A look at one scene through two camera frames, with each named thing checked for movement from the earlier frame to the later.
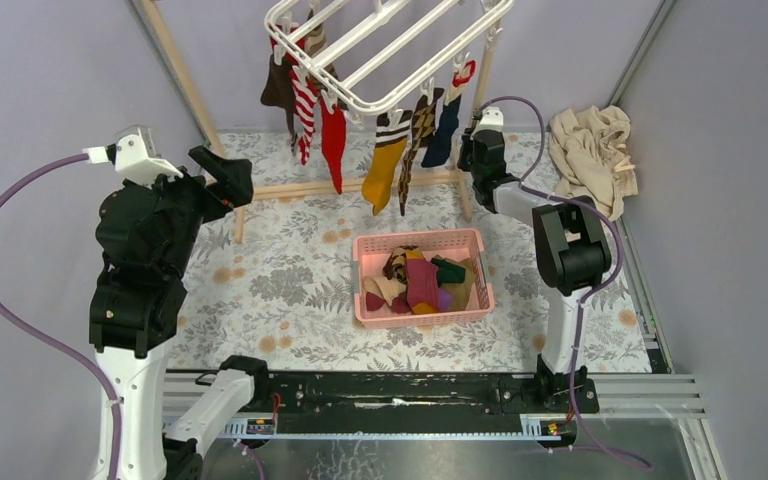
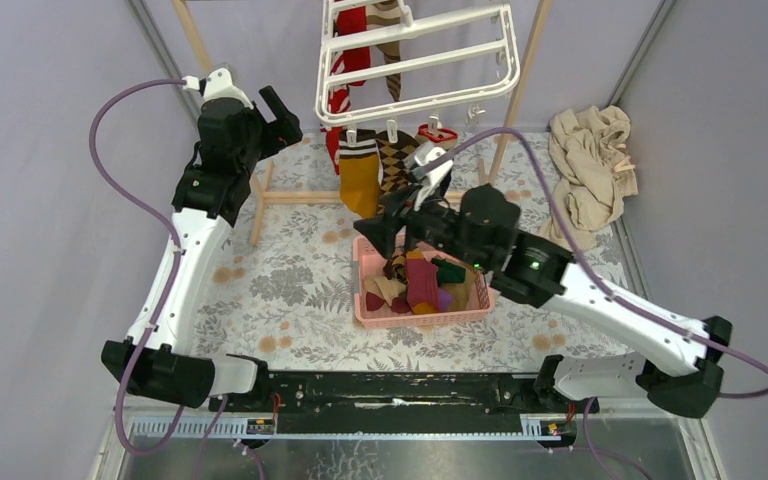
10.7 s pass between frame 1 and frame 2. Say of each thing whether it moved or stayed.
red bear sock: moved
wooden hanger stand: moved
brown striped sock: moved
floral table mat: stayed
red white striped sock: moved
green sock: stayed
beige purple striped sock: stayed
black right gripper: moved
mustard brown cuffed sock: moved
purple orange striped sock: stayed
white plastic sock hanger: moved
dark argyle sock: moved
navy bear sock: moved
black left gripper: moved
